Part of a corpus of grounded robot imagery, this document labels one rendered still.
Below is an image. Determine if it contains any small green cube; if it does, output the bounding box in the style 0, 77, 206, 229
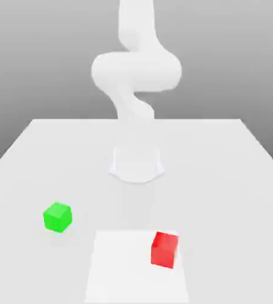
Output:
42, 201, 74, 234

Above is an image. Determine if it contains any small red cube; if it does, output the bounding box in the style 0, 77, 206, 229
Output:
150, 231, 179, 270

